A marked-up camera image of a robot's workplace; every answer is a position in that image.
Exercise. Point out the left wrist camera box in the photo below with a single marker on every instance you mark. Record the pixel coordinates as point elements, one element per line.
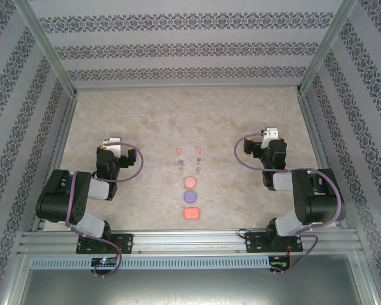
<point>114,143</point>

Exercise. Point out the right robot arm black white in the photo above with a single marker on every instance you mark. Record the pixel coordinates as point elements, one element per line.
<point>317,203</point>

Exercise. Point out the round purple charging case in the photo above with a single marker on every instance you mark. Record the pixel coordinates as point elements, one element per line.
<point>190,197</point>

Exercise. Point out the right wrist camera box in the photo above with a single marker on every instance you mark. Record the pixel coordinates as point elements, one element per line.
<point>270,132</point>

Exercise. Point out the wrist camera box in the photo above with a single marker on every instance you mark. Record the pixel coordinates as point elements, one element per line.
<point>270,132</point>
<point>114,143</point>

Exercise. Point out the round pink charging case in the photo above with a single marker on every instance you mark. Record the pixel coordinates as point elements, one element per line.
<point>190,182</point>

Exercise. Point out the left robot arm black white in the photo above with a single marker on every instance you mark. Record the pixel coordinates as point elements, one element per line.
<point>60,197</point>

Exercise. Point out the small circuit board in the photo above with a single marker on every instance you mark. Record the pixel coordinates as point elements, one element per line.
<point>103,262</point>
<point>279,265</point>

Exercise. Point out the rectangular coral charging case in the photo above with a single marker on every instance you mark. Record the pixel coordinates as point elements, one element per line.
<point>191,214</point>

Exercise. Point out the grey metal panel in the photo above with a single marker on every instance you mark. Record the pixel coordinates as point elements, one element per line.
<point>190,289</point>

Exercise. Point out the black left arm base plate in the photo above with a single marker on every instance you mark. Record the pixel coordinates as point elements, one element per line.
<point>125,243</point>

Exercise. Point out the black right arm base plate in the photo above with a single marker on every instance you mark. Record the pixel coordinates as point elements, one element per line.
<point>252,243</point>

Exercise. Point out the aluminium mounting rail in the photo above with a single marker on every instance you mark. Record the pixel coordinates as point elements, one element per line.
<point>190,241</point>

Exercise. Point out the aluminium frame post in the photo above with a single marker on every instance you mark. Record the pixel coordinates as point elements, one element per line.
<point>325,47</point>
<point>50,47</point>

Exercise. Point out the aluminium table side rail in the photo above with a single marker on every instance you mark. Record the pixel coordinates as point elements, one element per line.
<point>311,127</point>
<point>57,159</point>

